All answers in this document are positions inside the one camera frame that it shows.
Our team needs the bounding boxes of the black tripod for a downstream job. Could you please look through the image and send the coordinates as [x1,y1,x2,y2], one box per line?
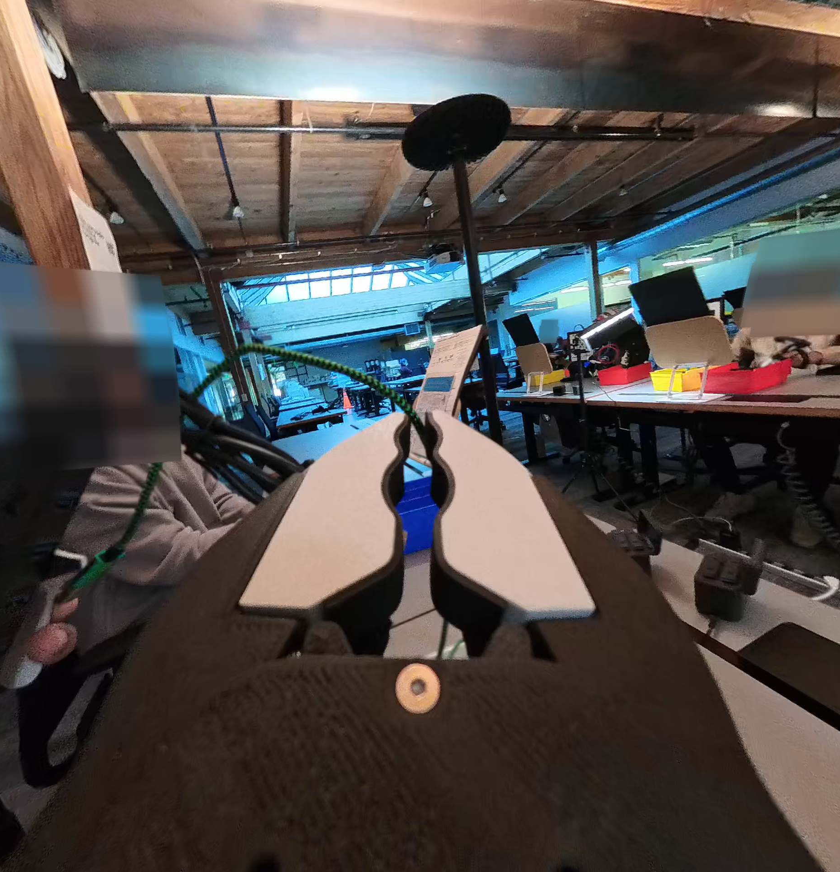
[562,332,627,501]

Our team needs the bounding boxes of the wooden post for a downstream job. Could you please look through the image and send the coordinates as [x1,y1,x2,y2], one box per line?
[0,0,121,273]

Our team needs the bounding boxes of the green braided cable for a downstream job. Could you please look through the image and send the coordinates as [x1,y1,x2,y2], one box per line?
[52,342,424,607]

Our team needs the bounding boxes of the blue plastic bin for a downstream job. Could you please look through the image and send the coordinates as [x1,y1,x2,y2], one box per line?
[397,476,440,554]

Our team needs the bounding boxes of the white paper sheet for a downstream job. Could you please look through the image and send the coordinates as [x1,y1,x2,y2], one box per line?
[69,189,121,273]

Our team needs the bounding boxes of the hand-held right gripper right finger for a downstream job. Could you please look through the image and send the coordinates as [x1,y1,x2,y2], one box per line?
[424,411,597,656]

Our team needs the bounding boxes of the tan board on stand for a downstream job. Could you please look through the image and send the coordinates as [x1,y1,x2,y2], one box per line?
[645,316,733,370]

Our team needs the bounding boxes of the black monitor panel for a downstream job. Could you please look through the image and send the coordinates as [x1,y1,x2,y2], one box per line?
[628,266,711,328]

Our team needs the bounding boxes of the coiled black cable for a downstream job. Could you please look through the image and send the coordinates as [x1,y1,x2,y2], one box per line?
[776,421,840,561]

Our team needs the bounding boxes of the person's left hand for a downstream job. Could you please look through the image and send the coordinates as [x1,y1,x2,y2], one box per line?
[26,598,80,665]

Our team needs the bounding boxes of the yellow plastic bin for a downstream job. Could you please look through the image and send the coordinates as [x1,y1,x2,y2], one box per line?
[650,367,707,393]

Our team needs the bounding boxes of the light grey desk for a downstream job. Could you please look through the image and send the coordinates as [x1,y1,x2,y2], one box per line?
[273,417,840,872]

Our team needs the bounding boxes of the person's left forearm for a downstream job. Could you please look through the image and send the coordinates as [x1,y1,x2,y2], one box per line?
[58,455,259,656]

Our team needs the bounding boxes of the red plastic bin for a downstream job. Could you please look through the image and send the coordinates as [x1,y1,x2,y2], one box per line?
[702,358,793,395]

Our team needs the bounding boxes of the black flat pad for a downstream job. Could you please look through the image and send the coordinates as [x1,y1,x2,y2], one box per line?
[736,620,840,738]

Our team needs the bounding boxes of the neighbouring desk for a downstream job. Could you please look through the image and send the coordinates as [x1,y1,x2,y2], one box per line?
[498,371,840,418]

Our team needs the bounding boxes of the cardboard instruction board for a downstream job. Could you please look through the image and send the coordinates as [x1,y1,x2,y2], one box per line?
[415,326,488,418]

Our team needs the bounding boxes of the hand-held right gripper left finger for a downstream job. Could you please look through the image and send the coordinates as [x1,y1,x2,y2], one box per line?
[237,411,411,654]

